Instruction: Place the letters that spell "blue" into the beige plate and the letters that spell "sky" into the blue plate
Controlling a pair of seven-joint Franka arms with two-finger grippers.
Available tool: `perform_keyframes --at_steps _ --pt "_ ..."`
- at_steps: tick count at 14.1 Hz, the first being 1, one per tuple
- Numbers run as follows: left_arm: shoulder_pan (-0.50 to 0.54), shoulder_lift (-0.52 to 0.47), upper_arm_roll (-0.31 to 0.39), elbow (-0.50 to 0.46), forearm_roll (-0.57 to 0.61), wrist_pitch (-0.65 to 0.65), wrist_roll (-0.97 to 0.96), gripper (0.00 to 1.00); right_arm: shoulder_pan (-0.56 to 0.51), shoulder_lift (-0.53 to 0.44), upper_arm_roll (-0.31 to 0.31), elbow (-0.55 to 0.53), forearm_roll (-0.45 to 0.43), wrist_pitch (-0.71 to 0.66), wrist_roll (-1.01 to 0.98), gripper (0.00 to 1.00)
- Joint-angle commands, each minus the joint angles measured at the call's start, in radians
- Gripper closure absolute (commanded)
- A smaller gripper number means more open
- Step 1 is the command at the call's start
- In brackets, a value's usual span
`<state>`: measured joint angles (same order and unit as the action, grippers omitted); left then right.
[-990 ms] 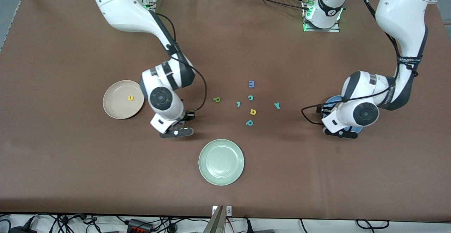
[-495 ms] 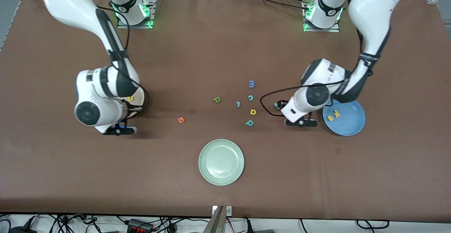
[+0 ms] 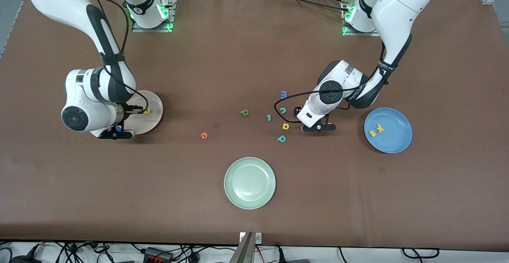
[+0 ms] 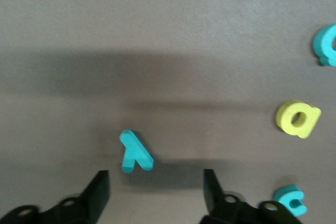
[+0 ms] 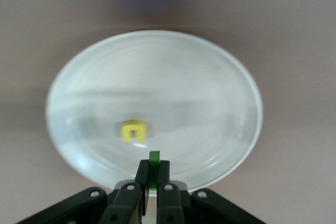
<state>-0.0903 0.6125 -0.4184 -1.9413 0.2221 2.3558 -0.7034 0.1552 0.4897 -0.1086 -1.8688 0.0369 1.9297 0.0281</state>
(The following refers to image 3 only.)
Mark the beige brown plate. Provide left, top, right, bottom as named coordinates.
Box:
left=119, top=90, right=164, bottom=135

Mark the blue plate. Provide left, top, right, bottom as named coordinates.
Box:
left=364, top=107, right=413, bottom=154

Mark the pale green plate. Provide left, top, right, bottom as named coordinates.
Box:
left=224, top=157, right=276, bottom=210

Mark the black orange power box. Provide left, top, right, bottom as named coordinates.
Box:
left=142, top=247, right=174, bottom=263

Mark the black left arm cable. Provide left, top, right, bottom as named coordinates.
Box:
left=274, top=46, right=388, bottom=124

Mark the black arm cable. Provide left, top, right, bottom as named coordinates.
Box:
left=79, top=0, right=150, bottom=115
left=274, top=46, right=388, bottom=124

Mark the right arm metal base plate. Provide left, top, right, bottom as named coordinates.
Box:
left=132, top=0, right=177, bottom=33

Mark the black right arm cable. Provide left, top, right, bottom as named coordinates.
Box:
left=79, top=0, right=150, bottom=115

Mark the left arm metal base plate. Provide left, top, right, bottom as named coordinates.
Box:
left=342, top=0, right=384, bottom=37

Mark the white mounting bracket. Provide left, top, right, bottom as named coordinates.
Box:
left=239, top=232, right=262, bottom=244

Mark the metal camera pole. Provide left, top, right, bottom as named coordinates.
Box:
left=229, top=232, right=255, bottom=263

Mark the black looped floor cable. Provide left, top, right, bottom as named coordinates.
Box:
left=401, top=247, right=441, bottom=260

